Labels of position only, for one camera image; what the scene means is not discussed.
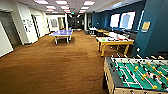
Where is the foosball gaming table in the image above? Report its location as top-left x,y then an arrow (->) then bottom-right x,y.
103,54 -> 168,94

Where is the small white table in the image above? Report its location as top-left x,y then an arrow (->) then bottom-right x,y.
88,26 -> 99,36

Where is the blue ping pong table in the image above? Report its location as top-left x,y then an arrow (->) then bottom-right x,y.
49,28 -> 74,45

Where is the yellow air hockey table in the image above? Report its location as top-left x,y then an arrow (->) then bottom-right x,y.
95,34 -> 135,58

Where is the frosted glass panel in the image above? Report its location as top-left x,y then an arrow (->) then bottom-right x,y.
49,18 -> 59,30

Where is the white ceiling light panel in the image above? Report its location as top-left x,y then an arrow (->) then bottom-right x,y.
59,5 -> 71,10
54,0 -> 69,6
82,0 -> 96,6
79,5 -> 91,11
32,0 -> 50,5
45,5 -> 57,10

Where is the bright window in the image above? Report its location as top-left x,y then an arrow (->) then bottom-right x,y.
137,9 -> 146,31
119,11 -> 137,31
109,13 -> 121,29

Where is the white hallway door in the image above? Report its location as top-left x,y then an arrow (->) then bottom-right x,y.
38,14 -> 50,36

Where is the dark elevator doorway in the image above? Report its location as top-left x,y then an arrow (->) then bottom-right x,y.
32,14 -> 41,38
0,11 -> 21,48

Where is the dark floor cable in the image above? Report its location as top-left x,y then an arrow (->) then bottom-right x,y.
86,74 -> 105,83

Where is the white wall notice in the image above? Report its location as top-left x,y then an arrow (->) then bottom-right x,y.
24,18 -> 35,29

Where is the yellow wall sign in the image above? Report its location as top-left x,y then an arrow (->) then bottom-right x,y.
140,20 -> 152,34

